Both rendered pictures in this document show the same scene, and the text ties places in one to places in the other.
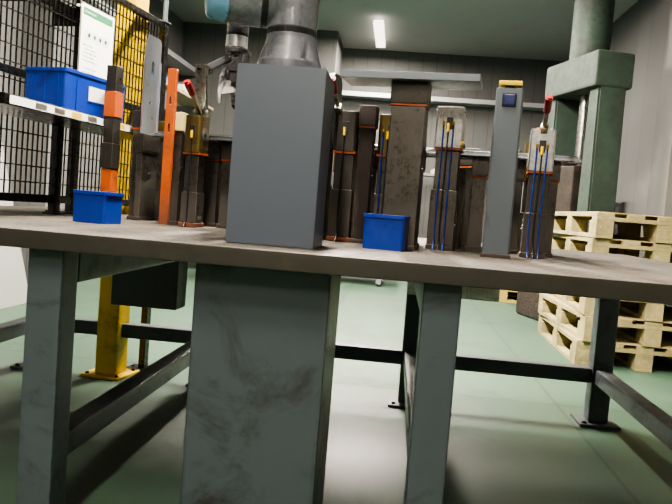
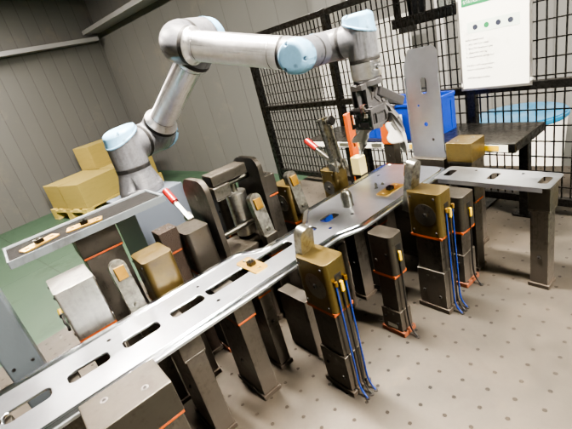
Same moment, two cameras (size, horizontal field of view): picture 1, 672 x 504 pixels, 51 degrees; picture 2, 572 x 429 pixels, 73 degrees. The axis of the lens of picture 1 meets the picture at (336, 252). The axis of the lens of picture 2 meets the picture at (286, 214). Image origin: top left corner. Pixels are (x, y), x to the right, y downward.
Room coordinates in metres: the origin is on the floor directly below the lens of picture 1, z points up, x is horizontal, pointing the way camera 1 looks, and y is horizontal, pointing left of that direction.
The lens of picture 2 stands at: (2.93, -0.53, 1.43)
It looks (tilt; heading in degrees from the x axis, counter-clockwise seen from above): 22 degrees down; 133
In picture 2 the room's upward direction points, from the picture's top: 15 degrees counter-clockwise
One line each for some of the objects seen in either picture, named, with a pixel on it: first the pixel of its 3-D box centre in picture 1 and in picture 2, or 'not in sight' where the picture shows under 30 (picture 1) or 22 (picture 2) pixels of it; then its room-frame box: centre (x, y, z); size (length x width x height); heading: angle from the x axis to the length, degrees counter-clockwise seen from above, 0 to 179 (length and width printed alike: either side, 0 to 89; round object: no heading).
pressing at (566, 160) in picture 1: (357, 148); (247, 271); (2.32, -0.04, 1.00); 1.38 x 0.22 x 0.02; 77
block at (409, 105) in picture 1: (405, 166); (124, 298); (1.94, -0.17, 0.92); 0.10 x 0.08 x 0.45; 77
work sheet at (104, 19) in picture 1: (94, 52); (494, 38); (2.65, 0.95, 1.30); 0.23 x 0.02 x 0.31; 167
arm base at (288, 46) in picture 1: (290, 52); (138, 179); (1.68, 0.14, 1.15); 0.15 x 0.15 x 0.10
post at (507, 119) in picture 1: (502, 174); (21, 357); (1.88, -0.42, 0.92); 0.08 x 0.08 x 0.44; 77
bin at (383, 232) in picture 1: (386, 231); not in sight; (1.84, -0.13, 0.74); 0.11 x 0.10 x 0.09; 77
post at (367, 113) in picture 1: (364, 174); (190, 293); (2.09, -0.07, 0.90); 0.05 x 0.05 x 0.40; 77
